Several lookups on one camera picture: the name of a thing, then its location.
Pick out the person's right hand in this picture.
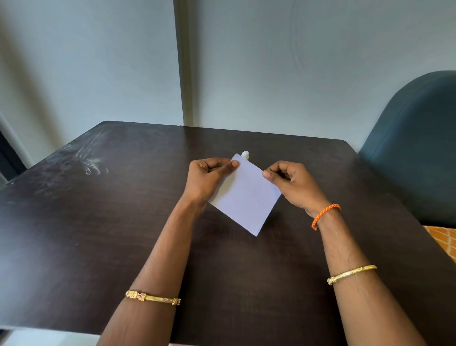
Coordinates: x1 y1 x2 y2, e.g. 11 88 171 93
262 160 333 219

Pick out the person's left hand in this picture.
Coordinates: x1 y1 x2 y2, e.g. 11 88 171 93
182 158 240 207

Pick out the white paper sheet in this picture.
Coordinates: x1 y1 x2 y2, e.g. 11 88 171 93
208 154 283 237
0 326 101 346

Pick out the person's right forearm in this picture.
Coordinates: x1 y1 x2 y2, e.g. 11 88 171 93
305 204 428 346

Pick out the person's left forearm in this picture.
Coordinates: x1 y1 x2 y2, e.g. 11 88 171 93
97 195 208 346

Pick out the plain gold bangle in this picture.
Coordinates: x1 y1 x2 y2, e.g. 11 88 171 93
327 265 378 286

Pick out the teal upholstered chair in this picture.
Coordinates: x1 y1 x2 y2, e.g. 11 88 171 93
358 71 456 229

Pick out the gold bangle with pink stone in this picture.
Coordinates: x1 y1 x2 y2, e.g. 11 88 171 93
125 290 181 306

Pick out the orange patterned cloth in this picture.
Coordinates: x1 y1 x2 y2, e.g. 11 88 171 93
423 225 456 264

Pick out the orange braided thread bracelet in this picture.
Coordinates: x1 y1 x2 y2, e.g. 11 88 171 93
311 203 341 231

